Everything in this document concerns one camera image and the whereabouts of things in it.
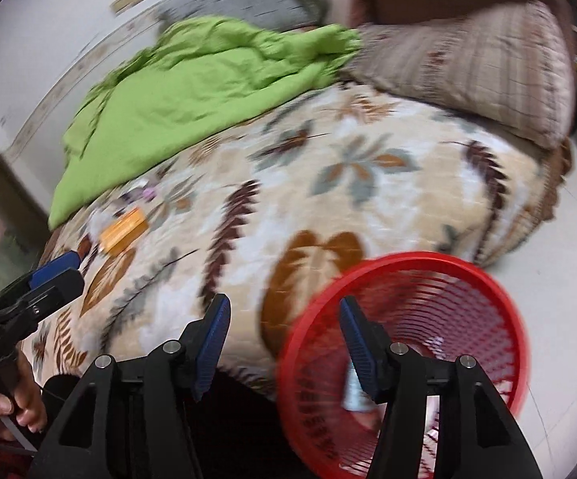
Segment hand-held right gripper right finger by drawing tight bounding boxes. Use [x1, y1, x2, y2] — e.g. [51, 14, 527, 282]
[338, 295, 543, 479]

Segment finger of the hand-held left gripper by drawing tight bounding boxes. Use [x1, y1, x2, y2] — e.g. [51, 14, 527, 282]
[31, 268, 85, 319]
[29, 251, 80, 290]

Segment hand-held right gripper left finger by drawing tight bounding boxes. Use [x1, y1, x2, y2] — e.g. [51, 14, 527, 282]
[29, 293, 232, 479]

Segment light blue tissue pack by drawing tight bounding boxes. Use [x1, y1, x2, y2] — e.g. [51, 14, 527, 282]
[343, 359, 384, 415]

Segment red plastic basket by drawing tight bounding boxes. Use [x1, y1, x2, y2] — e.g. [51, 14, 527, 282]
[277, 252, 531, 479]

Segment orange box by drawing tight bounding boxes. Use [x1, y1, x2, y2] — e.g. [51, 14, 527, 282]
[99, 208, 149, 255]

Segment person's left hand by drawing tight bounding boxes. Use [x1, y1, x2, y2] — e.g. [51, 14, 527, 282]
[0, 354, 48, 437]

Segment floral beige blanket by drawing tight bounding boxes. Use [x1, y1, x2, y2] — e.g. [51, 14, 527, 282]
[19, 82, 573, 405]

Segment green quilt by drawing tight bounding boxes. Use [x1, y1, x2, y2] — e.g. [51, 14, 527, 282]
[48, 16, 364, 230]

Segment striped beige pillow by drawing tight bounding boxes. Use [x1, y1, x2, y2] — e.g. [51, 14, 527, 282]
[341, 0, 576, 150]

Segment grey quilted pillow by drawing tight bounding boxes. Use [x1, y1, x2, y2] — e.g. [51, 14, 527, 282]
[156, 0, 329, 41]

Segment grey strap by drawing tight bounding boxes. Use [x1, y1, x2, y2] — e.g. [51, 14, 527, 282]
[1, 412, 40, 455]

